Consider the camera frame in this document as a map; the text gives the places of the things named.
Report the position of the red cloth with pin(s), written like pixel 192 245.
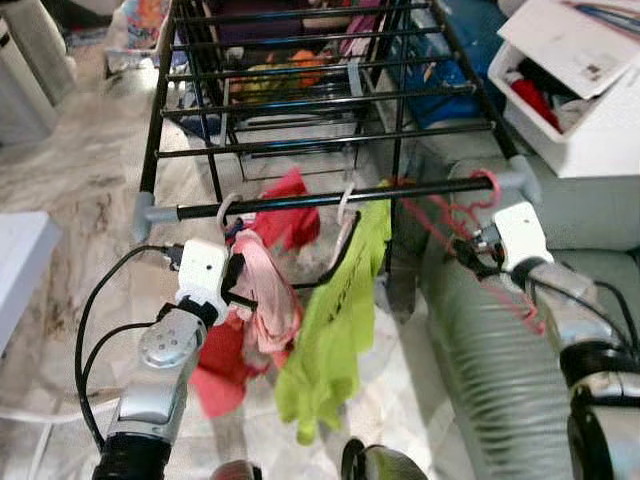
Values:
pixel 535 100

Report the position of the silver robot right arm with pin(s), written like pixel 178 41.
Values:
pixel 575 310

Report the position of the lime green shirt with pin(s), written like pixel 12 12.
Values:
pixel 340 320

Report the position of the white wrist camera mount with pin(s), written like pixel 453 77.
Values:
pixel 203 275
pixel 522 235

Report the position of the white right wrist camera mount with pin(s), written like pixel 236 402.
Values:
pixel 522 235

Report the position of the red shirt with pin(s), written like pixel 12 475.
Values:
pixel 290 215

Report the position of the pale pink hanger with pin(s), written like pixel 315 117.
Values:
pixel 342 205
pixel 220 210

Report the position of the black metal drying rack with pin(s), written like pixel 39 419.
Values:
pixel 150 213

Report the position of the robot right leg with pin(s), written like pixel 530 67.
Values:
pixel 380 462

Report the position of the white tower appliance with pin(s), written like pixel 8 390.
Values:
pixel 25 90

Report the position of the white lidded storage box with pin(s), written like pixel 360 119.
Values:
pixel 600 140

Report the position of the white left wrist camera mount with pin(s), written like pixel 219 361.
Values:
pixel 203 275

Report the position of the blue bag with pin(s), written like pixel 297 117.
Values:
pixel 450 80

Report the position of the grey green leather sofa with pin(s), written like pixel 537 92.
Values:
pixel 480 380

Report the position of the red plastic hanger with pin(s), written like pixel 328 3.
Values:
pixel 496 185

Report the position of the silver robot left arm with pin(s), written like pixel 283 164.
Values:
pixel 160 380

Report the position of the pink patterned garment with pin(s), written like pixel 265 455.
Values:
pixel 270 300

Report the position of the orange toy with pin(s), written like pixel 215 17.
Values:
pixel 305 68

